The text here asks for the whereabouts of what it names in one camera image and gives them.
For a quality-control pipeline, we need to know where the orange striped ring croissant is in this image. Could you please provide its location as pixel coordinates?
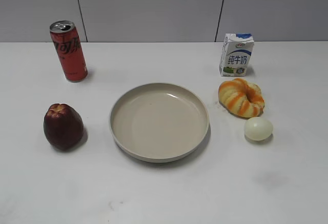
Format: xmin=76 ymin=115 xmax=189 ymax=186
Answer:
xmin=218 ymin=78 xmax=265 ymax=118

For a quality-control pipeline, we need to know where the white blue milk carton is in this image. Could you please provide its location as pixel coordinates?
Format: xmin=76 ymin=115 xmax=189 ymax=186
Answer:
xmin=219 ymin=33 xmax=254 ymax=76

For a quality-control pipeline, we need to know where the red cola can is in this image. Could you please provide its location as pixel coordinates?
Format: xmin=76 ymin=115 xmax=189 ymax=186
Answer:
xmin=50 ymin=20 xmax=88 ymax=82

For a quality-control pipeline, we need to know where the beige round plate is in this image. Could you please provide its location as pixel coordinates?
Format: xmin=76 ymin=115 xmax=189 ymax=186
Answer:
xmin=109 ymin=83 xmax=211 ymax=163

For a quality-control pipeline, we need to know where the white peeled egg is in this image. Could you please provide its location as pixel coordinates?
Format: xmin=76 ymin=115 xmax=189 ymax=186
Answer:
xmin=244 ymin=117 xmax=273 ymax=141

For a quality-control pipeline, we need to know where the dark red wax apple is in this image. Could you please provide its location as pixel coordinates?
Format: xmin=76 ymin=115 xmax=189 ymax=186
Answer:
xmin=43 ymin=104 xmax=84 ymax=151

